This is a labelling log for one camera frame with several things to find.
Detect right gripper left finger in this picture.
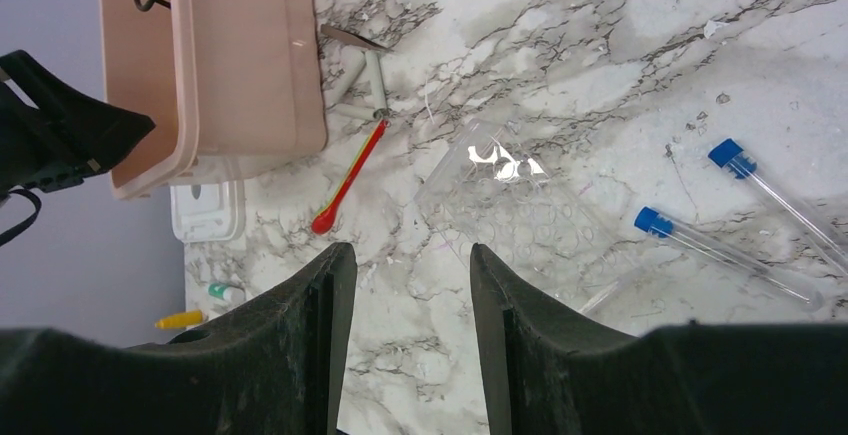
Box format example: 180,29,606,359
1,243,358,434

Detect red plastic spoon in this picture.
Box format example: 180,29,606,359
310,119,390,235

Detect pink plastic bin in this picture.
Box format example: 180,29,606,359
99,0,328,200

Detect brown metal spatula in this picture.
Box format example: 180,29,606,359
320,24,390,53

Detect clear plastic well plate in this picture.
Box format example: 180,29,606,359
414,119,646,315

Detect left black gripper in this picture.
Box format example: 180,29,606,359
1,50,156,193

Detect yellow pipette bulb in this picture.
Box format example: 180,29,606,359
154,310,206,330

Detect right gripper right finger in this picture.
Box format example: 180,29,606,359
469,244,847,434

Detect blue capped test tube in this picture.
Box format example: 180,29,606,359
707,138,847,276
633,206,824,313

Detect white clay triangle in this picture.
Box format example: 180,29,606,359
325,50,389,121

